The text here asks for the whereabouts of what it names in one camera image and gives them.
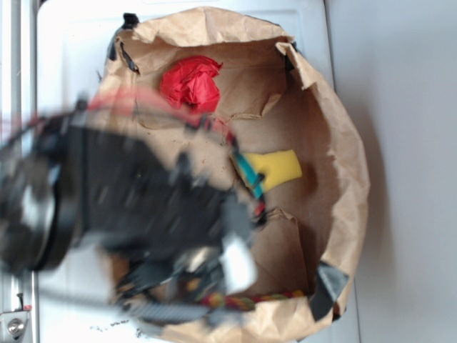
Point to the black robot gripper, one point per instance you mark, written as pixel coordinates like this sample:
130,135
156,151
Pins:
129,203

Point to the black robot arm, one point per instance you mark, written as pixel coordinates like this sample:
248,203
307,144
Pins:
66,184

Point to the white plastic tray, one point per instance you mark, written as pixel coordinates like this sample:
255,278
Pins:
73,37

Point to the yellow sponge piece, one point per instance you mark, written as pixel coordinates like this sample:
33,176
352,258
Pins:
262,172

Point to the brown paper bag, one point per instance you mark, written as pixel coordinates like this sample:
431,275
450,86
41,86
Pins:
273,100

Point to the crumpled red paper ball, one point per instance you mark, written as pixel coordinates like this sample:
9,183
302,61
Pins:
190,81

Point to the aluminium frame rail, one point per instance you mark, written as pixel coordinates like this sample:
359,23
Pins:
18,103

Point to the silver corner bracket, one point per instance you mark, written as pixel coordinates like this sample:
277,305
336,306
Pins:
16,327

